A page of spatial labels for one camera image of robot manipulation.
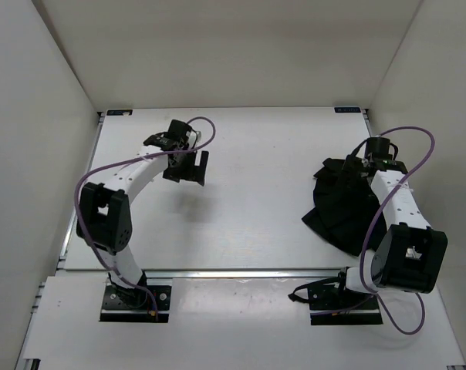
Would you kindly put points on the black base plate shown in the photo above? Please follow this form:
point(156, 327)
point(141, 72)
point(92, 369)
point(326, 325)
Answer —
point(119, 307)
point(331, 304)

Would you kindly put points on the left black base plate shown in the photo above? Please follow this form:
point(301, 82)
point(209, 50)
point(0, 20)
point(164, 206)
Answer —
point(119, 307)

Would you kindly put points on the left blue table label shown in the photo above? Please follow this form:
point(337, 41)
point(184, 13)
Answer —
point(119, 112)

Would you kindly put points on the right blue table label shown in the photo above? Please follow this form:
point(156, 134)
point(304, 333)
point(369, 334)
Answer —
point(347, 109)

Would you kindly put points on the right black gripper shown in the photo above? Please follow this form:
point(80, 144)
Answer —
point(353, 164)

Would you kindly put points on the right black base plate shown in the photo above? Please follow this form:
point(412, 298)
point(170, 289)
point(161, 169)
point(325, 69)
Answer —
point(331, 304)

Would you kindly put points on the black pleated skirt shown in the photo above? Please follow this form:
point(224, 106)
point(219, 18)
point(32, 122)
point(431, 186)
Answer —
point(344, 204)

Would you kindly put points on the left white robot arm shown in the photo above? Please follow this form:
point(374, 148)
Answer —
point(103, 197)

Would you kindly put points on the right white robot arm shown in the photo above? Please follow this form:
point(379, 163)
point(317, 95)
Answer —
point(401, 250)

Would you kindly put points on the blue table label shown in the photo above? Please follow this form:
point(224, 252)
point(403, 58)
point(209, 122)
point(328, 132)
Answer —
point(119, 112)
point(347, 109)

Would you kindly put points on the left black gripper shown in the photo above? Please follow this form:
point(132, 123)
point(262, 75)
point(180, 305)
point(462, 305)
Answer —
point(195, 173)

